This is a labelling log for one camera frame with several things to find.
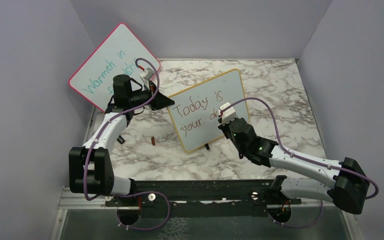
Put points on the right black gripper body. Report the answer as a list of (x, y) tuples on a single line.
[(226, 130)]

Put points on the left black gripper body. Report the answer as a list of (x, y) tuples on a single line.
[(139, 97)]

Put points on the yellow framed whiteboard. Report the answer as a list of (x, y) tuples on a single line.
[(195, 112)]

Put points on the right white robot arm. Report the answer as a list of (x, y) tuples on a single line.
[(343, 183)]

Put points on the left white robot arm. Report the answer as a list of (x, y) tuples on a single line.
[(90, 167)]

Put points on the pink framed whiteboard with writing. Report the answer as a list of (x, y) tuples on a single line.
[(116, 55)]

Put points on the black pink-board stand foot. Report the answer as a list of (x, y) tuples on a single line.
[(120, 139)]

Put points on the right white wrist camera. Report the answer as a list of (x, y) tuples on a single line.
[(226, 114)]

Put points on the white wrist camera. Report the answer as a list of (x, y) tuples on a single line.
[(147, 75), (226, 114)]

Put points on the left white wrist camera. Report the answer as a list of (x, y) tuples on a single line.
[(147, 75)]

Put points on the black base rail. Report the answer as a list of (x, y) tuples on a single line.
[(203, 199)]

